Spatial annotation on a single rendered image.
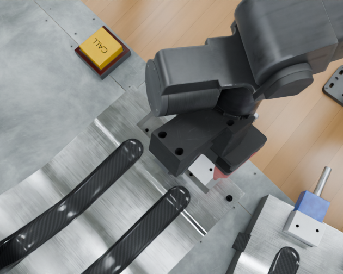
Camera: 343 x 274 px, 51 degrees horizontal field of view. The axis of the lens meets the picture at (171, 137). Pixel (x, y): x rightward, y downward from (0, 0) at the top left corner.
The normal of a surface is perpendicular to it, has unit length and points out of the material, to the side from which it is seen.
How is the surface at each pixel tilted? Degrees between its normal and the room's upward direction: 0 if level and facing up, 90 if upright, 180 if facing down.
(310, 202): 0
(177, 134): 22
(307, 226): 0
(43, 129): 0
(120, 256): 12
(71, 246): 27
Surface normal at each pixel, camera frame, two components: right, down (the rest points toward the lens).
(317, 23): -0.24, -0.20
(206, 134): 0.15, -0.56
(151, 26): -0.02, -0.25
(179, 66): 0.22, -0.31
